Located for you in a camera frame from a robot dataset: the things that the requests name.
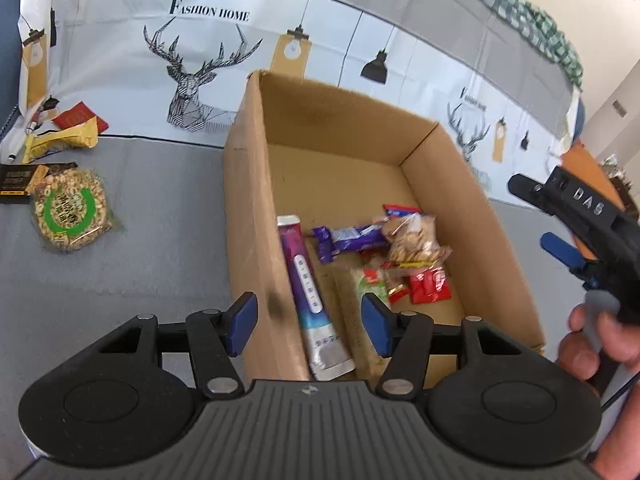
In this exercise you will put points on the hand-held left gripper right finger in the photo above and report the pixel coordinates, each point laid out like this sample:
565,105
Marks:
376,322

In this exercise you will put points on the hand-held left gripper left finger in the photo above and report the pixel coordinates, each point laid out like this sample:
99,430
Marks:
242,322

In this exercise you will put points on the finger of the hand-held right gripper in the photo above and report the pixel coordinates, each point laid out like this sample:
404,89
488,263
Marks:
562,250

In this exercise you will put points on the green-label cracker packet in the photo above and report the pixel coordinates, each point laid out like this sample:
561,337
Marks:
350,305

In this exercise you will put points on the long red snack packet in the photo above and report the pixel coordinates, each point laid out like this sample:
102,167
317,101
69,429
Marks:
430,287

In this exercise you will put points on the purple tube-shaped packet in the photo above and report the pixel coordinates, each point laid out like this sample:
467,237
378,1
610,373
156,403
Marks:
305,280

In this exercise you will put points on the small purple candy bar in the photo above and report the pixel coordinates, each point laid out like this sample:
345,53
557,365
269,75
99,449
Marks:
350,237

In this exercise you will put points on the clear bag of biscuit sticks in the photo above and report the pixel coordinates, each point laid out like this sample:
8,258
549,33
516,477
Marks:
415,240

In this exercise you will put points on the brown cardboard box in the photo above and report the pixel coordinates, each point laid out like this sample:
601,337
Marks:
340,180

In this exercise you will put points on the person's right forearm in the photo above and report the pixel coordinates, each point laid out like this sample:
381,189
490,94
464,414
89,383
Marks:
625,440

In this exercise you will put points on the person's right hand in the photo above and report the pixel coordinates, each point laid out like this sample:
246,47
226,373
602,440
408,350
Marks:
580,355

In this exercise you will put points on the clear bag of peanuts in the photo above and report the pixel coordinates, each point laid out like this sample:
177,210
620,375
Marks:
70,210

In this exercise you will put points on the green checkered cloth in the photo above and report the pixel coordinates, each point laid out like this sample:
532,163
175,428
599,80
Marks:
520,5

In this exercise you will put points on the yellow snack packet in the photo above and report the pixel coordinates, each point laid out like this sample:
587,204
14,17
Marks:
65,137

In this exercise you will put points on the dark red flat packet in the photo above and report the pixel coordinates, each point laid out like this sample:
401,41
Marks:
80,116

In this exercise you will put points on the black snack bar packet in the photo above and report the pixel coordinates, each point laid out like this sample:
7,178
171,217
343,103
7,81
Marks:
20,180

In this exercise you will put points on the blue sofa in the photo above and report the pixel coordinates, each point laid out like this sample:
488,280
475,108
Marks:
7,55

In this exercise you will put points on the wall socket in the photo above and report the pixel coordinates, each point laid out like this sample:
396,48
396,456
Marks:
620,109

